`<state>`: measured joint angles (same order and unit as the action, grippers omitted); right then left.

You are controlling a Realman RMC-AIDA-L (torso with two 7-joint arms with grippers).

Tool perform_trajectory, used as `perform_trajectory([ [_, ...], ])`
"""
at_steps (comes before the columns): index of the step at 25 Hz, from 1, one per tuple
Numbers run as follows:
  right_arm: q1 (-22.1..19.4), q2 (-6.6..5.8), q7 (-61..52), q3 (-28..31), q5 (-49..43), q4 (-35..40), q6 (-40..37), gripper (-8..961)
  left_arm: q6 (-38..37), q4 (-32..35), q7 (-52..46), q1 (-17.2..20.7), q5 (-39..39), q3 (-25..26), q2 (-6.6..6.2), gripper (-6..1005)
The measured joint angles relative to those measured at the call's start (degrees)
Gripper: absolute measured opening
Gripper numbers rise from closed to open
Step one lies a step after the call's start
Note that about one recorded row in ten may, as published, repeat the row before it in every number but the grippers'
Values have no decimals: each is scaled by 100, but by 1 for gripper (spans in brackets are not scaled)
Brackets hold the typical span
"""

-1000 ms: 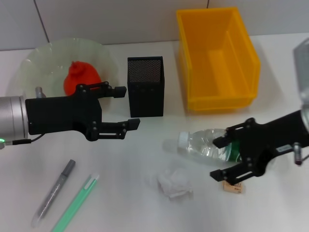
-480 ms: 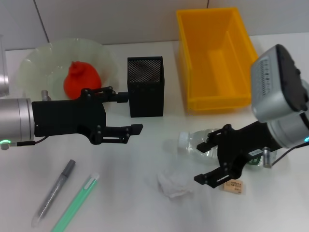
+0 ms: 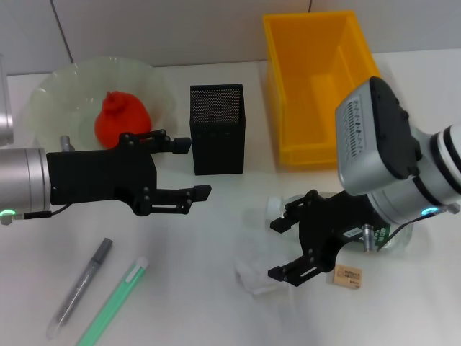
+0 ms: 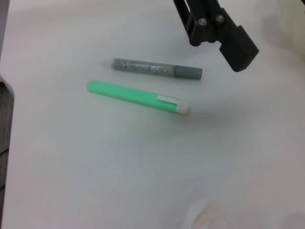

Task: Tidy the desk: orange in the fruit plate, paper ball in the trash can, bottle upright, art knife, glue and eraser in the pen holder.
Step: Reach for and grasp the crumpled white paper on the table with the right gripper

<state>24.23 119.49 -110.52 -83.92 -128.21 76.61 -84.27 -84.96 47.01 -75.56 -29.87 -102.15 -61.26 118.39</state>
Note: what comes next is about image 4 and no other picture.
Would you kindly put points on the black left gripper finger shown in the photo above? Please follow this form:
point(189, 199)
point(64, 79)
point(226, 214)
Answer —
point(238, 47)

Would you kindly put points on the translucent wavy fruit plate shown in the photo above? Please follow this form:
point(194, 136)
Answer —
point(293, 23)

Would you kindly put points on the silver glitter pen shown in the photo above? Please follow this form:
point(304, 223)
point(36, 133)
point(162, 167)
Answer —
point(147, 67)

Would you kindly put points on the mint green pen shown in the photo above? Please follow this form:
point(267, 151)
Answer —
point(124, 93)

